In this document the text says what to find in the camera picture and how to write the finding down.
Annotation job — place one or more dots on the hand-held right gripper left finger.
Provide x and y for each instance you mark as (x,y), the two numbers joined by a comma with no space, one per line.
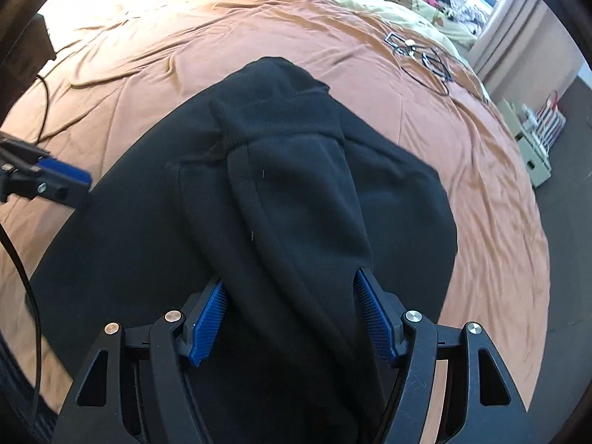
(208,328)

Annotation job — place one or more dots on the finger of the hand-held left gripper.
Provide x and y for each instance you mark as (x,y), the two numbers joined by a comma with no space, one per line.
(60,173)

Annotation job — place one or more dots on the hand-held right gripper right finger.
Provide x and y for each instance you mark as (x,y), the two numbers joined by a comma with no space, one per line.
(377,319)

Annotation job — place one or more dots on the black sweatshirt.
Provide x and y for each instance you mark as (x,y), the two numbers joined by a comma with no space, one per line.
(277,194)

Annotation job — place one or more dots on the dark wooden nightstand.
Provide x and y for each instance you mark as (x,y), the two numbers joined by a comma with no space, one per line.
(23,55)

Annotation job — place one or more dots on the orange bed sheet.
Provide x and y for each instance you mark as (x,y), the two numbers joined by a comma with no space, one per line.
(231,32)

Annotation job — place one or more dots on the white drawer cabinet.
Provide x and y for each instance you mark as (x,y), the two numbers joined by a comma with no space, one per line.
(532,157)

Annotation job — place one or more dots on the striped bag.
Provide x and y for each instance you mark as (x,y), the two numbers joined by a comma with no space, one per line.
(552,115)

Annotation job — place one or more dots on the cream yellow blanket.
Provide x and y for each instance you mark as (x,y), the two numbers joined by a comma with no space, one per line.
(416,16)

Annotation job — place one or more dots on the beige curtain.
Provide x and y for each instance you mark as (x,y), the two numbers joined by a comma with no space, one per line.
(527,37)

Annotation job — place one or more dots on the floral patterned cloth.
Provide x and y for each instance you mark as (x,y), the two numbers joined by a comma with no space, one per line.
(462,7)

